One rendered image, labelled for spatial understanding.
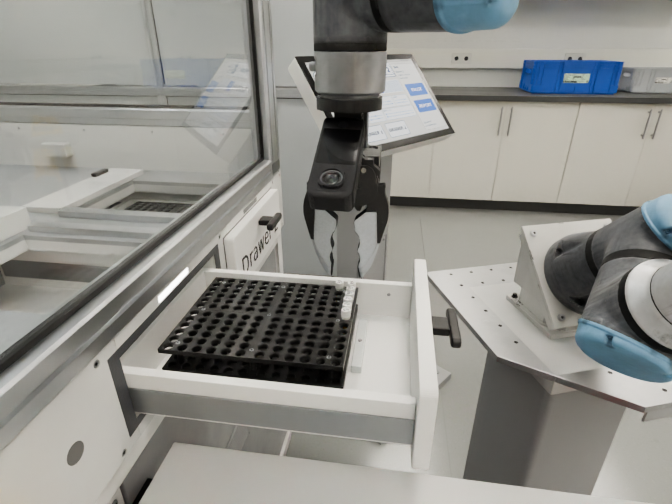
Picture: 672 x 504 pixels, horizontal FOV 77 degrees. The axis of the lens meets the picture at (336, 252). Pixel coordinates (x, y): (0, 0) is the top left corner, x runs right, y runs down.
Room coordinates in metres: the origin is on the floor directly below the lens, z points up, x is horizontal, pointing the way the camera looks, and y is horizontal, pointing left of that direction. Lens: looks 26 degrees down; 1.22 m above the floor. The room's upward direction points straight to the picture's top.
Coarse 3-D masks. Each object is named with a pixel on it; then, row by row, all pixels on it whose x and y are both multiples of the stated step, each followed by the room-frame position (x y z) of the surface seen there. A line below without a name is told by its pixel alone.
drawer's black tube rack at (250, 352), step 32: (224, 288) 0.54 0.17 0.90; (256, 288) 0.54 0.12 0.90; (288, 288) 0.54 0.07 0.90; (320, 288) 0.54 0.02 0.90; (224, 320) 0.46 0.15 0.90; (256, 320) 0.51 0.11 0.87; (288, 320) 0.47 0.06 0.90; (320, 320) 0.46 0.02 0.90; (160, 352) 0.40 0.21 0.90; (192, 352) 0.40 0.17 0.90; (224, 352) 0.40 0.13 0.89; (256, 352) 0.40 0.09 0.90; (288, 352) 0.44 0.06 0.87; (320, 352) 0.40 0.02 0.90; (320, 384) 0.38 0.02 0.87
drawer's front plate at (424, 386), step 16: (416, 272) 0.54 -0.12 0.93; (416, 288) 0.50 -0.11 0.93; (416, 304) 0.46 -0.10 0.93; (416, 320) 0.43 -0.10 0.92; (416, 336) 0.41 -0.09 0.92; (432, 336) 0.39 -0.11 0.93; (416, 352) 0.38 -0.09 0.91; (432, 352) 0.36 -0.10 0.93; (416, 368) 0.36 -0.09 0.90; (432, 368) 0.34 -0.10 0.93; (416, 384) 0.35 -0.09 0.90; (432, 384) 0.31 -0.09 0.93; (416, 400) 0.33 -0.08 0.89; (432, 400) 0.30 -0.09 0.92; (416, 416) 0.31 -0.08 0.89; (432, 416) 0.30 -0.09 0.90; (416, 432) 0.30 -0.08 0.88; (432, 432) 0.30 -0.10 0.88; (416, 448) 0.30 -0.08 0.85; (416, 464) 0.30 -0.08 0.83
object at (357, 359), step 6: (360, 324) 0.53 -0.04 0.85; (366, 324) 0.53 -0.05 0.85; (360, 330) 0.51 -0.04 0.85; (366, 330) 0.51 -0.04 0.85; (360, 336) 0.50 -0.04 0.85; (360, 342) 0.48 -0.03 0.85; (354, 348) 0.47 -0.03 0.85; (360, 348) 0.47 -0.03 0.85; (354, 354) 0.46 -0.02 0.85; (360, 354) 0.46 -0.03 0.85; (354, 360) 0.44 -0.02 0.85; (360, 360) 0.44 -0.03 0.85; (354, 366) 0.43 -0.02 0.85; (360, 366) 0.43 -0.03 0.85; (354, 372) 0.43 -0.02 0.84; (360, 372) 0.43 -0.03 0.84
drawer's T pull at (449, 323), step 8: (448, 312) 0.46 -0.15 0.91; (432, 320) 0.45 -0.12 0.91; (440, 320) 0.45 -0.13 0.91; (448, 320) 0.45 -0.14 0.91; (456, 320) 0.44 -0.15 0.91; (432, 328) 0.43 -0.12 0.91; (440, 328) 0.43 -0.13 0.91; (448, 328) 0.43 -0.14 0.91; (456, 328) 0.43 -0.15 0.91; (456, 336) 0.41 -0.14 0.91; (456, 344) 0.40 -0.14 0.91
